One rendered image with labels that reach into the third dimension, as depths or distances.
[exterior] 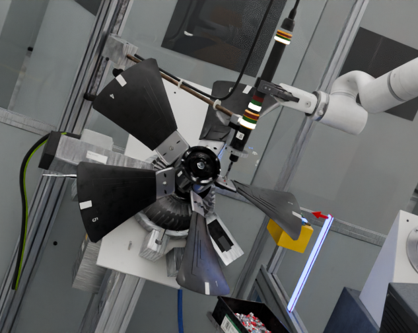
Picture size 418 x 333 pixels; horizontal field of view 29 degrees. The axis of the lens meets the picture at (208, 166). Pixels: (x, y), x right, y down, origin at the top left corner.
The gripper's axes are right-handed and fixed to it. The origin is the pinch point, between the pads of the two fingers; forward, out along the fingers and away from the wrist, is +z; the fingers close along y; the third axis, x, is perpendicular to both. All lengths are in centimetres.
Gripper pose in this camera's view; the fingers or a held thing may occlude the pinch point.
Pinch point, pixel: (263, 85)
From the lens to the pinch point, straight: 229.4
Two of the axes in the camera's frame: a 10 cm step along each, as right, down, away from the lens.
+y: -1.6, -3.0, 9.4
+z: -9.2, -3.1, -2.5
